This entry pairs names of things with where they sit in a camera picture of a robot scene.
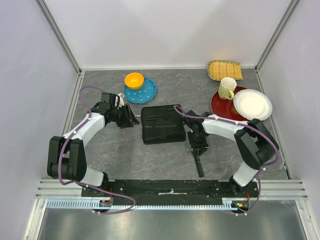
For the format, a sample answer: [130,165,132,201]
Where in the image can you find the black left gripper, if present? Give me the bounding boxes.
[110,103,140,129]

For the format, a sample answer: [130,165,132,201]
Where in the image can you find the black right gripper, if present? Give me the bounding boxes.
[187,130,209,155]

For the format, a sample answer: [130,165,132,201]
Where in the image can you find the black straight comb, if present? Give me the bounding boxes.
[194,155,205,178]

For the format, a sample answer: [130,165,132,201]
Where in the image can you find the black zippered tool case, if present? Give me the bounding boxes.
[141,104,186,145]

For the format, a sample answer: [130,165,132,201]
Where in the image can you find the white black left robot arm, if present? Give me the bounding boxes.
[47,92,140,197]

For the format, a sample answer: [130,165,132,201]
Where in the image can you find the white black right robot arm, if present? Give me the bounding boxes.
[181,110,280,197]

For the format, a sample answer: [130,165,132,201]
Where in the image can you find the blue polka dot plate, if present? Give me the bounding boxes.
[123,77,157,104]

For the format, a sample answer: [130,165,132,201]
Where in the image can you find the orange bowl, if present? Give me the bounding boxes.
[124,72,145,90]

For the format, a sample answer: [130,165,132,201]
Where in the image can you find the red round plate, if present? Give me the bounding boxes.
[210,86,250,121]

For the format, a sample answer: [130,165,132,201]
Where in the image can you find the white paper plate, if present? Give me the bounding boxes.
[233,89,273,121]

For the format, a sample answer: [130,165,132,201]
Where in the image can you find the pale green mug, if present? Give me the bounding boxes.
[218,77,237,100]

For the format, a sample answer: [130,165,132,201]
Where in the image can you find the woven bamboo tray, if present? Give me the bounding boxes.
[207,60,244,82]

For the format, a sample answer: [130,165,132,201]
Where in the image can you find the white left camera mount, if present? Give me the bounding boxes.
[115,93,125,108]

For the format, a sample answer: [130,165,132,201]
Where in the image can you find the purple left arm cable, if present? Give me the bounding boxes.
[57,85,137,216]

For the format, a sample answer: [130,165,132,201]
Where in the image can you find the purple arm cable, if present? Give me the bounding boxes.
[57,85,137,216]
[173,104,280,216]

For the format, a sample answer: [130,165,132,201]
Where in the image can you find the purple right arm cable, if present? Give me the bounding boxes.
[173,104,280,216]

